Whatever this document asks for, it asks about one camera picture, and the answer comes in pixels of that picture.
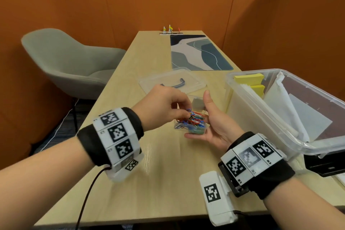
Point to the person's left hand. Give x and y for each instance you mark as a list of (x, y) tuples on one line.
[(159, 108)]

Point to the person's right hand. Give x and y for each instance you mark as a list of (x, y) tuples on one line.
[(221, 130)]

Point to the pile of coloured paper clips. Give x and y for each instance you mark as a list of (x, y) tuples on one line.
[(194, 122)]

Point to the small clear plastic case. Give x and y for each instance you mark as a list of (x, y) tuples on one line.
[(198, 103)]

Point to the yellow sticky note pad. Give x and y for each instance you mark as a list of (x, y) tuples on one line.
[(249, 79), (258, 91)]

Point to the clear plastic storage bin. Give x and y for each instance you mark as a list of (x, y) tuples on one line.
[(318, 143)]

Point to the person's left forearm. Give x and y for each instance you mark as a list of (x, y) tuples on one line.
[(37, 186)]

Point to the person's right forearm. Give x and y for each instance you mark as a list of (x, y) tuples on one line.
[(304, 208)]

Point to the patterned desk mat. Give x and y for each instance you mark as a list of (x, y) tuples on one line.
[(199, 52)]

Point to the clear plastic lid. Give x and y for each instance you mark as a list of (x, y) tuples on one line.
[(194, 81)]

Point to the white folded paper divider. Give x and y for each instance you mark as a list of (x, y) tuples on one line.
[(283, 97)]

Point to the black wristband with marker tags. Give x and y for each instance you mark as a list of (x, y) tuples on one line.
[(89, 143), (275, 181)]

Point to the white card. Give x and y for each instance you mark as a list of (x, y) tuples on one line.
[(310, 116)]

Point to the grey armchair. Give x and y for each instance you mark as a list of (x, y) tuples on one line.
[(67, 57)]

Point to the white flat strip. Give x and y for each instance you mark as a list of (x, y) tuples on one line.
[(341, 180)]

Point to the white wrist camera unit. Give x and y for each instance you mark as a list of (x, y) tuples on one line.
[(118, 174), (218, 208)]

